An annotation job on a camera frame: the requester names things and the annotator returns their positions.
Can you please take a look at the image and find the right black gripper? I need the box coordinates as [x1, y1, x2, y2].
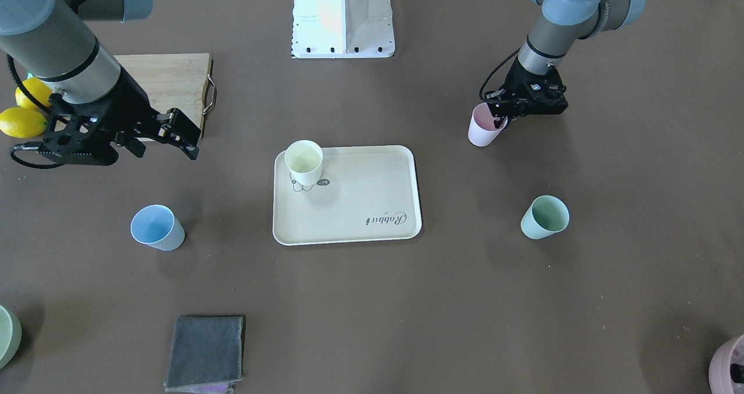
[37, 69, 201, 166]

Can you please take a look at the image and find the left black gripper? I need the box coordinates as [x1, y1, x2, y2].
[484, 60, 568, 132]

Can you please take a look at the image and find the pink cup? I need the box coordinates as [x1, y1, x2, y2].
[468, 102, 500, 147]

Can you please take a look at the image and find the cream white cup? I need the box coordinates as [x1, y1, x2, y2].
[284, 139, 324, 187]

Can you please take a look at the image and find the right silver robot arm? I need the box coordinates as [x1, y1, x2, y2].
[2, 0, 202, 169]

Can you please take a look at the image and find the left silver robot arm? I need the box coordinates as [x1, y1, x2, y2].
[479, 0, 646, 130]

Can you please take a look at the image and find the cream rabbit tray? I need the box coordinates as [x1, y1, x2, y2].
[272, 145, 423, 246]

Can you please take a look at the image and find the wooden cutting board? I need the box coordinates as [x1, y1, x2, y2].
[115, 53, 216, 139]

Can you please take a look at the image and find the blue cup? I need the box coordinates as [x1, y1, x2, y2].
[130, 205, 185, 252]

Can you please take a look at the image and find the green cup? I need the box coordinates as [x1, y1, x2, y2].
[520, 195, 570, 239]

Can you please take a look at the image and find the yellow lemon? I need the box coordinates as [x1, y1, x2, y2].
[1, 106, 47, 139]
[15, 77, 54, 111]

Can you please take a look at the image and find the grey folded cloth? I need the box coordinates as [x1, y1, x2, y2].
[164, 316, 244, 393]

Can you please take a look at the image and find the green bowl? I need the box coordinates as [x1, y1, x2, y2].
[0, 306, 22, 368]

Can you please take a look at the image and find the pink bowl with ice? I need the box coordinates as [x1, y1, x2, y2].
[709, 335, 743, 393]

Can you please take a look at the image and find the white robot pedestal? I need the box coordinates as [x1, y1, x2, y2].
[291, 0, 396, 59]

